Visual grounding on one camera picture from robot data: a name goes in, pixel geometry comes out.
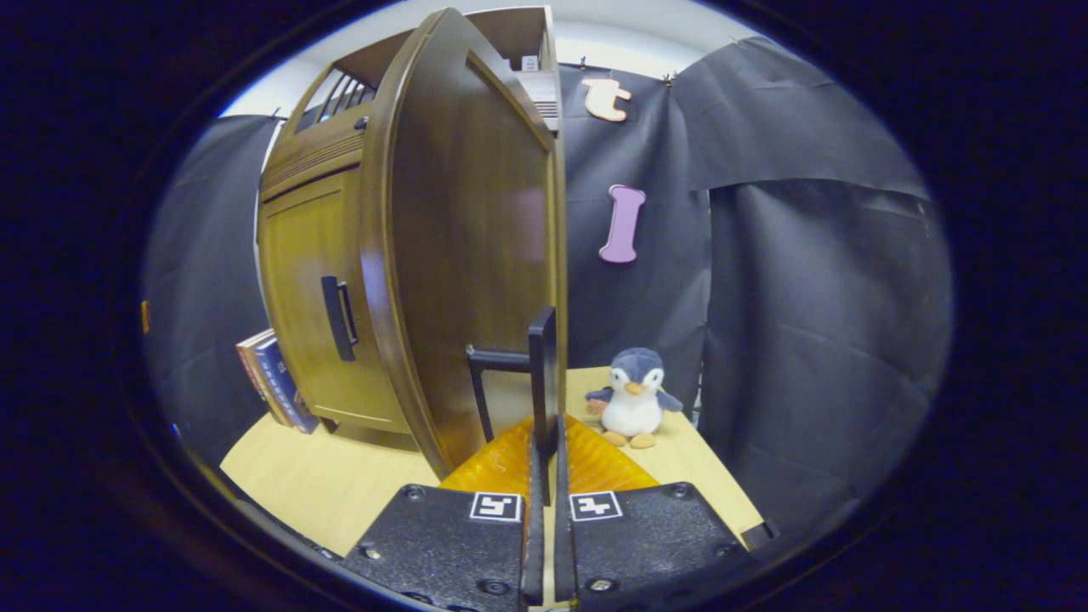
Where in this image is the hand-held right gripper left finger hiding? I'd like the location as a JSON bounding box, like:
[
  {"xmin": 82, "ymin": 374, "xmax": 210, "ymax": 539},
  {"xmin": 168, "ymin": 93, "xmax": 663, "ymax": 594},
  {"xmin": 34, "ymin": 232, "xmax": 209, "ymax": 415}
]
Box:
[{"xmin": 340, "ymin": 416, "xmax": 546, "ymax": 612}]

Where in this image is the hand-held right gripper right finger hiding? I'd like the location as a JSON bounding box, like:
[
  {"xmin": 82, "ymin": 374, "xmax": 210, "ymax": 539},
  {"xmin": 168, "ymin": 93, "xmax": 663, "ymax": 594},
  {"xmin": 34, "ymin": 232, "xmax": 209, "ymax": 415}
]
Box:
[{"xmin": 552, "ymin": 414, "xmax": 753, "ymax": 612}]

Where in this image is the black door handle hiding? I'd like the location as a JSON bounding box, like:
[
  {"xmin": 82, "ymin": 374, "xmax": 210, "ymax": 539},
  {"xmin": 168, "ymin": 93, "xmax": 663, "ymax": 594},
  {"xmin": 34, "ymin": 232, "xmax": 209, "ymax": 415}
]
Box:
[
  {"xmin": 320, "ymin": 275, "xmax": 360, "ymax": 362},
  {"xmin": 465, "ymin": 307, "xmax": 560, "ymax": 507}
]

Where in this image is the wooden cabinet door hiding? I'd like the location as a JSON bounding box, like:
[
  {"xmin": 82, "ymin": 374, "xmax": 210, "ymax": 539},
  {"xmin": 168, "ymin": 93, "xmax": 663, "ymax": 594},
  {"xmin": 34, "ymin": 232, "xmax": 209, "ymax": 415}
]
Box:
[
  {"xmin": 258, "ymin": 166, "xmax": 417, "ymax": 434},
  {"xmin": 359, "ymin": 7, "xmax": 569, "ymax": 481}
]

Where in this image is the wooden double-door shoe cabinet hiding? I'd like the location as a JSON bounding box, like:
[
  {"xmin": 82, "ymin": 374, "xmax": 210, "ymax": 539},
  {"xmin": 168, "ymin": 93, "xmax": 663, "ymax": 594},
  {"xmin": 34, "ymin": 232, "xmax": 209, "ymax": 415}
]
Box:
[{"xmin": 255, "ymin": 7, "xmax": 569, "ymax": 451}]

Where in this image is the wooden cabinet drawer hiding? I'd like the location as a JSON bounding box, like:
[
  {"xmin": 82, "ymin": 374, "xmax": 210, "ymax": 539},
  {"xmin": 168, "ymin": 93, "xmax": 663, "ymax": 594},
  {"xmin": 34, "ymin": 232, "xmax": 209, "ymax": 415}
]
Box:
[{"xmin": 259, "ymin": 110, "xmax": 375, "ymax": 203}]

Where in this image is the penguin plush toy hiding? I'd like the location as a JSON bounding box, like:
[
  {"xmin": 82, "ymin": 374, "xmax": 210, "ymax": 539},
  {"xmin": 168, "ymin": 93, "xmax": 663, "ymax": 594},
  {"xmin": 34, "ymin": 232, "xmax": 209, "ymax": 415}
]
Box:
[{"xmin": 584, "ymin": 347, "xmax": 683, "ymax": 450}]

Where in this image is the blue book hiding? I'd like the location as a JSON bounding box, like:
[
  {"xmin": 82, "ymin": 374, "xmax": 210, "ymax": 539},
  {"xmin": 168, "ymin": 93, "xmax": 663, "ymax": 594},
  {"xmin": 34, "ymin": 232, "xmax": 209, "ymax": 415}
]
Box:
[{"xmin": 253, "ymin": 336, "xmax": 320, "ymax": 435}]

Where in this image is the red white book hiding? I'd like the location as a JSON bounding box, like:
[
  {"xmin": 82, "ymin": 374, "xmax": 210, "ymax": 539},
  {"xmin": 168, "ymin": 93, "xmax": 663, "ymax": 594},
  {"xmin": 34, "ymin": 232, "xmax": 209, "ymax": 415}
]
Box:
[
  {"xmin": 235, "ymin": 331, "xmax": 281, "ymax": 422},
  {"xmin": 242, "ymin": 330, "xmax": 294, "ymax": 428}
]

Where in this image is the black backdrop cloth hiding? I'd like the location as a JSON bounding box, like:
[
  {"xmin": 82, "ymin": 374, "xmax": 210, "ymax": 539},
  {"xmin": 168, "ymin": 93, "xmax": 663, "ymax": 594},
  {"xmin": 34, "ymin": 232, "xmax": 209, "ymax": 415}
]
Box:
[{"xmin": 140, "ymin": 34, "xmax": 953, "ymax": 545}]

